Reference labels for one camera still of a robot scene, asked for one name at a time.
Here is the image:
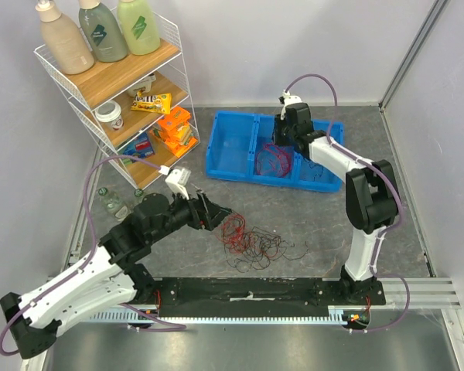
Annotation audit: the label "blue snack packet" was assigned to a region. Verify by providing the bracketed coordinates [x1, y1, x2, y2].
[118, 132, 155, 158]

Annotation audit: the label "yellow candy bag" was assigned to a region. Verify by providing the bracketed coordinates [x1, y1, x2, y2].
[131, 90, 172, 114]

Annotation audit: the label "red wire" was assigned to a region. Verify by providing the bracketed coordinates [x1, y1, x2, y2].
[253, 141, 295, 179]

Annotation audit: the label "purple cable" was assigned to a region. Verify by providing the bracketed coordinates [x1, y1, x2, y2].
[0, 154, 187, 356]
[282, 73, 412, 333]

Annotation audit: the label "aluminium corner profile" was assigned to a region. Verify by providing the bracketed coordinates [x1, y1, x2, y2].
[378, 0, 449, 113]

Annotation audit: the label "light green pump bottle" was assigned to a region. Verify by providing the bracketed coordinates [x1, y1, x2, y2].
[117, 0, 160, 56]

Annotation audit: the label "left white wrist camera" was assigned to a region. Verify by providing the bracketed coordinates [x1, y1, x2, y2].
[159, 165, 191, 200]

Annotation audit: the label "red and black wires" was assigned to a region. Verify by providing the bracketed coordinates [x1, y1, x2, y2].
[214, 213, 310, 271]

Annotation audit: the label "orange snack boxes stack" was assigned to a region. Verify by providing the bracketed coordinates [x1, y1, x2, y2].
[152, 106, 198, 158]

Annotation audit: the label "white paper cup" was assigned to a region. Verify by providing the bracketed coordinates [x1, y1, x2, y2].
[94, 100, 124, 131]

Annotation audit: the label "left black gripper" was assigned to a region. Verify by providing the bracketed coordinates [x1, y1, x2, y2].
[149, 185, 232, 243]

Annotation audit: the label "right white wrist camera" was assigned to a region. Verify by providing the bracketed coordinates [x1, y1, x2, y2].
[279, 90, 302, 120]

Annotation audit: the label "blue three-compartment bin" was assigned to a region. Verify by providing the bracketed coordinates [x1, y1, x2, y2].
[206, 111, 342, 192]

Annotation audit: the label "glass bottle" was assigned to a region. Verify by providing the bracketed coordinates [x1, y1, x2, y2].
[97, 187, 130, 221]
[134, 189, 145, 203]

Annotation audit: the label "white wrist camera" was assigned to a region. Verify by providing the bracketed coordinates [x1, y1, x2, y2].
[279, 90, 302, 120]
[159, 165, 191, 200]

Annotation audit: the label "black wire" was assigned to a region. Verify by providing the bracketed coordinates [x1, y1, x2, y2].
[303, 160, 328, 182]

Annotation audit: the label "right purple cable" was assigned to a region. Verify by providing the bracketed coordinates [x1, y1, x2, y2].
[282, 73, 412, 333]

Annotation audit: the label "white wire shelf rack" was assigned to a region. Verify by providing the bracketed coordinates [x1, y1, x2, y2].
[33, 8, 200, 190]

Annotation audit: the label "white tub container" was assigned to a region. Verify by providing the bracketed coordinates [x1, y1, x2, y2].
[125, 73, 156, 97]

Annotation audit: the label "slotted cable duct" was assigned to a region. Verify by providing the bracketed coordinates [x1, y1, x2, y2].
[85, 307, 369, 325]

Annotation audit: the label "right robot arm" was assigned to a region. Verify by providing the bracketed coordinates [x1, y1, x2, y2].
[272, 97, 402, 305]

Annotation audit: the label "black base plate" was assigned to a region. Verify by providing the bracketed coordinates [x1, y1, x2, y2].
[143, 277, 386, 319]

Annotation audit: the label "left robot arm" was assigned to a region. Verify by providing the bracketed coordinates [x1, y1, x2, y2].
[0, 192, 233, 359]

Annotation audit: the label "right glass bottle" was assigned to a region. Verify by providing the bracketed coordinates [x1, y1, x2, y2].
[134, 189, 145, 203]

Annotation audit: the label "dark green pump bottle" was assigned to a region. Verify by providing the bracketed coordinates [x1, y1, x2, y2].
[78, 0, 128, 63]

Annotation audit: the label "left glass bottle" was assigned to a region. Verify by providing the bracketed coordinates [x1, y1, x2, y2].
[97, 187, 130, 221]

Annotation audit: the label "beige pump bottle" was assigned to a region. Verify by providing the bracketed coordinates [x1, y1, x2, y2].
[35, 1, 94, 75]

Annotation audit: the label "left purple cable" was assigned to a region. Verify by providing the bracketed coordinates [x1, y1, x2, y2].
[0, 154, 187, 356]

